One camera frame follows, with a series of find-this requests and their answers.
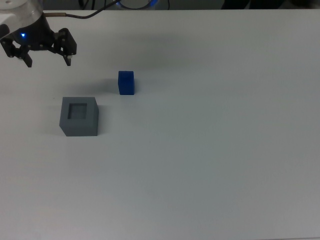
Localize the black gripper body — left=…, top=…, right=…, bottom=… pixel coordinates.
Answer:
left=1, top=12, right=60, bottom=52

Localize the blue block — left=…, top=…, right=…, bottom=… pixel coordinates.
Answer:
left=117, top=70, right=137, bottom=96

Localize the grey hollow cuboid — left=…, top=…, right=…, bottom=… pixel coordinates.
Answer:
left=58, top=96, right=100, bottom=138

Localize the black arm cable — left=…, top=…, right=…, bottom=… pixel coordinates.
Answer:
left=42, top=0, right=123, bottom=20

